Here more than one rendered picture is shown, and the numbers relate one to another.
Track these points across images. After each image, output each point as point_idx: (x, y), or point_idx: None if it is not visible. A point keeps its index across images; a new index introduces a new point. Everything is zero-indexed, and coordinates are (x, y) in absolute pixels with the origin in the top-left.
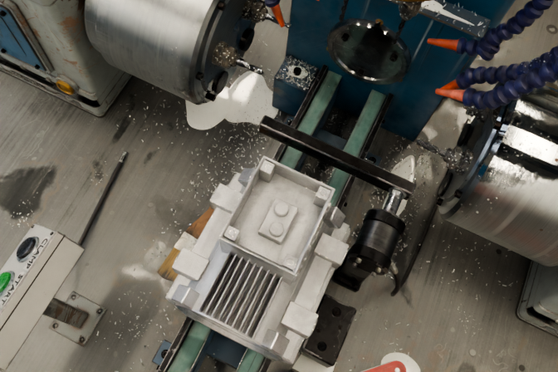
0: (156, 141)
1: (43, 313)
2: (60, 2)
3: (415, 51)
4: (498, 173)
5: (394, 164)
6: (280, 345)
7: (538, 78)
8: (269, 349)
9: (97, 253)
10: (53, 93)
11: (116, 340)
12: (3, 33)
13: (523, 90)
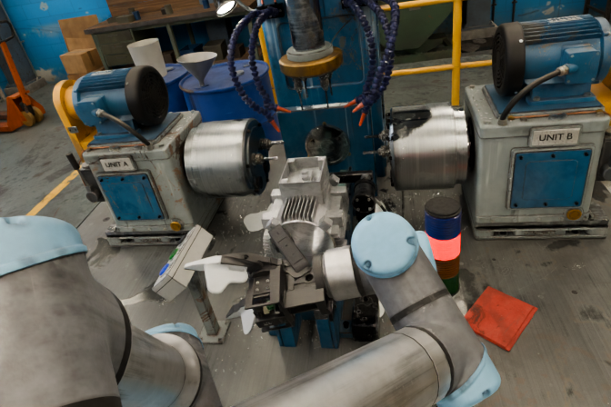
0: (234, 243)
1: (196, 284)
2: (172, 157)
3: (347, 131)
4: (398, 134)
5: None
6: (327, 220)
7: (379, 72)
8: (323, 224)
9: (215, 300)
10: (167, 243)
11: (242, 333)
12: (141, 198)
13: (377, 79)
